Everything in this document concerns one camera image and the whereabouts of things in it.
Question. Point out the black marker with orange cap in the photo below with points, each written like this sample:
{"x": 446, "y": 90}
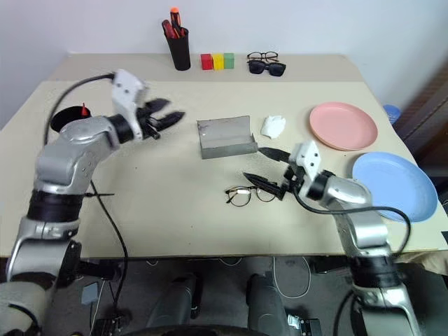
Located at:
{"x": 175, "y": 19}

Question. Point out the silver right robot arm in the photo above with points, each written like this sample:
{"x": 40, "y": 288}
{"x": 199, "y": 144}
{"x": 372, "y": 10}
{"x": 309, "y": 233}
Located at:
{"x": 353, "y": 199}

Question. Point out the red wooden block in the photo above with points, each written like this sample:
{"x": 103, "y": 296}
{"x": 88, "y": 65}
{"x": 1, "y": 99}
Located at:
{"x": 206, "y": 62}

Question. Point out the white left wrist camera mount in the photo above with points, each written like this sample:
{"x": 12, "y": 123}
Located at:
{"x": 125, "y": 94}

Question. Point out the dark wooden furniture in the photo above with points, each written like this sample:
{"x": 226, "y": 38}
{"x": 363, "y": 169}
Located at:
{"x": 428, "y": 115}

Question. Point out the blue plastic bottle cap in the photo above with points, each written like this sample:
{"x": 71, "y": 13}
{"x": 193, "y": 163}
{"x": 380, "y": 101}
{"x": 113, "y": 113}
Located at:
{"x": 392, "y": 112}

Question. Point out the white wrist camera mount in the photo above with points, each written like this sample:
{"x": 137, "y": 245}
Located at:
{"x": 125, "y": 94}
{"x": 308, "y": 159}

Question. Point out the round black-rimmed glasses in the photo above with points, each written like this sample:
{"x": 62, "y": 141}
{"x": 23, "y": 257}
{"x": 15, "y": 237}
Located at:
{"x": 250, "y": 192}

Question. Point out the tall black pen holder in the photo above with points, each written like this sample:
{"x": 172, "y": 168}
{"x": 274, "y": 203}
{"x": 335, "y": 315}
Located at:
{"x": 179, "y": 52}

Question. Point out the yellow wooden block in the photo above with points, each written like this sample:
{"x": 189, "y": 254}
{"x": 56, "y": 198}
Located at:
{"x": 218, "y": 61}

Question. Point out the grey open glasses case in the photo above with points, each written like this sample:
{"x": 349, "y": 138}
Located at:
{"x": 224, "y": 140}

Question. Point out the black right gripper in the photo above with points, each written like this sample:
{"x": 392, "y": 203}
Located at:
{"x": 292, "y": 178}

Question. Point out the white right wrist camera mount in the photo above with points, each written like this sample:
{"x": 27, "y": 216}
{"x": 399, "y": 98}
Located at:
{"x": 308, "y": 159}

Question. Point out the small grey box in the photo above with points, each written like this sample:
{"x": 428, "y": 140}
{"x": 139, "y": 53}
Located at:
{"x": 90, "y": 292}

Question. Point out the black thin-frame clear glasses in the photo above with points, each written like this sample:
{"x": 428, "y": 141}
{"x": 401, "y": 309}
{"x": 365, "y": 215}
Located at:
{"x": 266, "y": 53}

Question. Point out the low black cup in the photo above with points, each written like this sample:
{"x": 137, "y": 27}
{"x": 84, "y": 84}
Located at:
{"x": 66, "y": 117}

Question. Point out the white crumpled cloth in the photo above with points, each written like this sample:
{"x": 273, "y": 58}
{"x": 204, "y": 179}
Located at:
{"x": 273, "y": 126}

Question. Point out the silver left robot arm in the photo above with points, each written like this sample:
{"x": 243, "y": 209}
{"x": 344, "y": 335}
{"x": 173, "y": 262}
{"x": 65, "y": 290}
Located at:
{"x": 73, "y": 157}

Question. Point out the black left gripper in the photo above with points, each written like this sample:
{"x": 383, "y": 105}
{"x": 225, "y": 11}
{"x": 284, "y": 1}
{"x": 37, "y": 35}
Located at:
{"x": 147, "y": 124}

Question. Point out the black sunglasses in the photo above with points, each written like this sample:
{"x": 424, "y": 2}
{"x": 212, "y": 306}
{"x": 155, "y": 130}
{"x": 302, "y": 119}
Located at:
{"x": 257, "y": 67}

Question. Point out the blue plate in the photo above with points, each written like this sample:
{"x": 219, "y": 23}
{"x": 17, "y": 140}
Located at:
{"x": 395, "y": 182}

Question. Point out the dark rounded robot leg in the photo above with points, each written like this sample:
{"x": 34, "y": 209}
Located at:
{"x": 175, "y": 301}
{"x": 266, "y": 304}

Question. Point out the pink plate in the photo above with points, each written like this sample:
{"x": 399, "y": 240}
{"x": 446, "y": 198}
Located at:
{"x": 343, "y": 126}

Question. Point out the green wooden block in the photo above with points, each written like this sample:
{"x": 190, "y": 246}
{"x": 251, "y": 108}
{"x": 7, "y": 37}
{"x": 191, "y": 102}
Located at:
{"x": 229, "y": 60}

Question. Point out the red and black marker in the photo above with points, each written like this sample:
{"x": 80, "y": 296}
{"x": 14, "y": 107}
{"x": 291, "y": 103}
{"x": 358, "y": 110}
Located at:
{"x": 168, "y": 29}
{"x": 182, "y": 32}

